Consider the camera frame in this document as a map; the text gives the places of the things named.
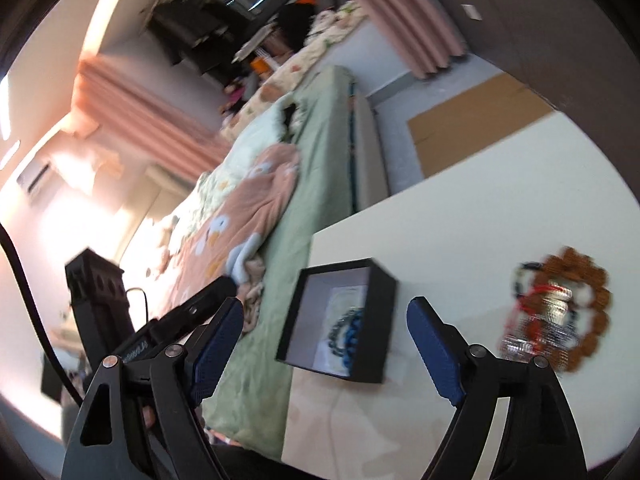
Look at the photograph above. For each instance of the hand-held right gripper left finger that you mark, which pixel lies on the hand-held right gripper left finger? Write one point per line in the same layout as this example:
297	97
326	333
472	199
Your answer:
219	347

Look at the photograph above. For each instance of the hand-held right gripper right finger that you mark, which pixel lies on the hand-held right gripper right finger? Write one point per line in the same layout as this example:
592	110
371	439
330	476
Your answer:
430	355

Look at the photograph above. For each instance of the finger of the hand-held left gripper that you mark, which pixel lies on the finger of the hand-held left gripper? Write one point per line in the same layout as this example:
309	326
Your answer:
200	305

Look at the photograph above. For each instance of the black square jewelry box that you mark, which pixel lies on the black square jewelry box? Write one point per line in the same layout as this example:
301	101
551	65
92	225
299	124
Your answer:
385	335

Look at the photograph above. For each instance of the small clear plastic bag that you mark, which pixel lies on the small clear plastic bag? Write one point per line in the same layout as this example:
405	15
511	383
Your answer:
341	300

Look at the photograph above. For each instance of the peach printed blanket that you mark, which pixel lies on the peach printed blanket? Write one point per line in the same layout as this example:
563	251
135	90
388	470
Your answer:
250	200

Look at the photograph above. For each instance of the white air conditioner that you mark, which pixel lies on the white air conditioner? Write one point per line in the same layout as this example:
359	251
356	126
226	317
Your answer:
35	177

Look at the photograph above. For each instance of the bed with green sheet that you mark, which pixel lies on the bed with green sheet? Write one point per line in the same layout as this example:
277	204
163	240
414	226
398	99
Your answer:
320	185

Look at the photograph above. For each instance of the pink curtain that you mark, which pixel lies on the pink curtain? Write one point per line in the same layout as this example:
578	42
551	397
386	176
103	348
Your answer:
400	20
145	115

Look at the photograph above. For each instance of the brown cardboard sheet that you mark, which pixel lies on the brown cardboard sheet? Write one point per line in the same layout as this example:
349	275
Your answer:
475	120

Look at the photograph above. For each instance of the cream floral quilt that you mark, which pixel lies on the cream floral quilt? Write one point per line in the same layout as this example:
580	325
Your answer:
295	65

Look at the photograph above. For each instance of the black desk furniture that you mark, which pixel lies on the black desk furniture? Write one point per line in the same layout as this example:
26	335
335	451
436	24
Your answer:
200	30

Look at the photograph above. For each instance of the white wall plate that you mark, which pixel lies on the white wall plate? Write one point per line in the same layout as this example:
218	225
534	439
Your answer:
471	12

